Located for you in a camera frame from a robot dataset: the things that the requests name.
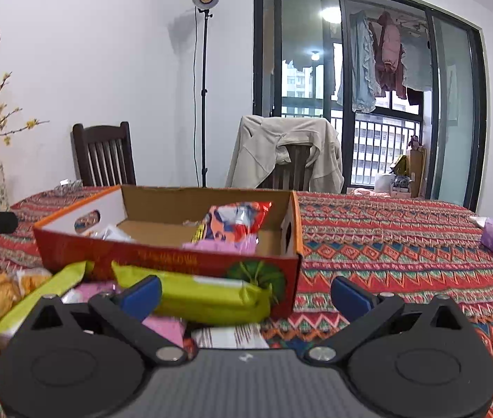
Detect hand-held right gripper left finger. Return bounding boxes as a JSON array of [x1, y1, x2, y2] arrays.
[[24, 275, 188, 366]]

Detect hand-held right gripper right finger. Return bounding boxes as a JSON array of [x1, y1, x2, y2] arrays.
[[303, 276, 469, 366]]

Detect orange cardboard box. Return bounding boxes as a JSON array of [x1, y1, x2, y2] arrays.
[[33, 185, 304, 319]]

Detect pink snack packet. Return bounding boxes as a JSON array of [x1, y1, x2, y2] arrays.
[[183, 233, 258, 255], [61, 281, 186, 349]]

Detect white blue snack packet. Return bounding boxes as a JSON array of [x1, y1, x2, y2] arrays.
[[83, 224, 136, 243]]

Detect lime green snack packet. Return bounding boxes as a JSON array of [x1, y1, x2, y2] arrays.
[[0, 261, 88, 351], [111, 261, 273, 326]]

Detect white pink-print snack packet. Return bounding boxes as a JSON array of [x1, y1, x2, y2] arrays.
[[191, 323, 270, 350]]

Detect red cartoon snack packet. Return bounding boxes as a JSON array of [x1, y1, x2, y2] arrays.
[[192, 201, 273, 245]]

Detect dark wooden chair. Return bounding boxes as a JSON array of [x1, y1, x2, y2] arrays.
[[71, 121, 137, 187]]

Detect tall cardboard box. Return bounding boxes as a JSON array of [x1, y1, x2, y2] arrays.
[[405, 146, 428, 199]]

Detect wooden chair under jacket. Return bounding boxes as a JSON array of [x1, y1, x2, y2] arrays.
[[257, 144, 317, 191]]

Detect balcony railing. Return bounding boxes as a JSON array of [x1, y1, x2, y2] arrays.
[[281, 96, 422, 188]]

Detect beige jacket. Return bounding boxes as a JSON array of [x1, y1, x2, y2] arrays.
[[226, 114, 345, 193]]

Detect black sliding glass door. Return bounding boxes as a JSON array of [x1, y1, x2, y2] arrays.
[[253, 0, 489, 212]]

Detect hanging light blue garment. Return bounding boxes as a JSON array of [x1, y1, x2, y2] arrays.
[[337, 10, 382, 113]]

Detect hanging white garment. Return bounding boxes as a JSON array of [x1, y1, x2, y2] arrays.
[[399, 30, 434, 92]]

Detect hanging pink garment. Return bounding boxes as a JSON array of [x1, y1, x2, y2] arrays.
[[369, 11, 408, 100]]

